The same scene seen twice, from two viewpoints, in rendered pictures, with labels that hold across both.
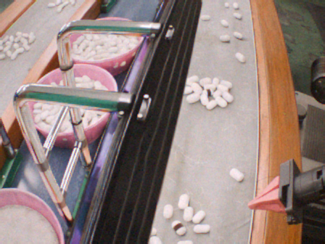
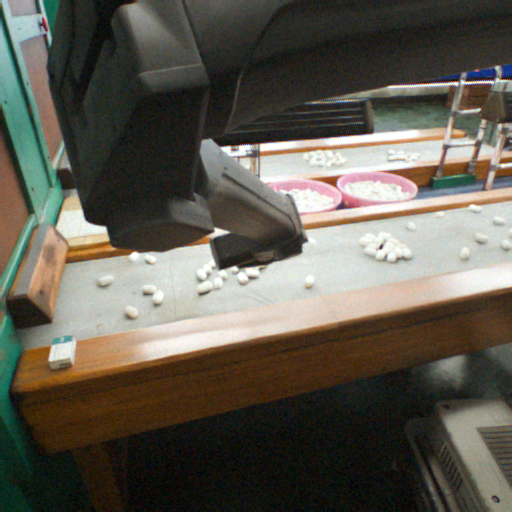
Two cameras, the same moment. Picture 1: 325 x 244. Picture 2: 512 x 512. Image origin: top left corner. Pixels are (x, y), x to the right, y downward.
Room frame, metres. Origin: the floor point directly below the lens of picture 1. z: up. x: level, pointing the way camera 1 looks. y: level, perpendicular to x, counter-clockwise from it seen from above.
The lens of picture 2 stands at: (-0.02, -0.79, 1.29)
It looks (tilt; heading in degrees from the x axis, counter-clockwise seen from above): 32 degrees down; 64
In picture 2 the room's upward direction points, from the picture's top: straight up
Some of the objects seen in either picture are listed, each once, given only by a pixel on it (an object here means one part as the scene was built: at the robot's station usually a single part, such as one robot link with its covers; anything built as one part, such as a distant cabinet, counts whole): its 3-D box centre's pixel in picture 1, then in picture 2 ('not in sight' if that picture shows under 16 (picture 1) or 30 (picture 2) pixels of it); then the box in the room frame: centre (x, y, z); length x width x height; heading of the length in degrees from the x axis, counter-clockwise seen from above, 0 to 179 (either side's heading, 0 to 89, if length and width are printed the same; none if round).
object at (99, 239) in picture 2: not in sight; (86, 218); (0.00, 0.36, 0.77); 0.33 x 0.15 x 0.01; 80
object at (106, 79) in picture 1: (70, 107); (299, 207); (0.65, 0.24, 0.72); 0.27 x 0.27 x 0.10
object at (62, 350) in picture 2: not in sight; (62, 351); (-0.10, -0.18, 0.77); 0.06 x 0.04 x 0.02; 80
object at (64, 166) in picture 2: not in sight; (73, 163); (0.01, 0.70, 0.83); 0.30 x 0.06 x 0.07; 80
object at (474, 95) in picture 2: not in sight; (471, 86); (5.45, 3.38, 0.32); 0.42 x 0.42 x 0.64; 78
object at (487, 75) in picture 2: not in sight; (448, 72); (1.39, 0.40, 1.08); 0.62 x 0.08 x 0.07; 170
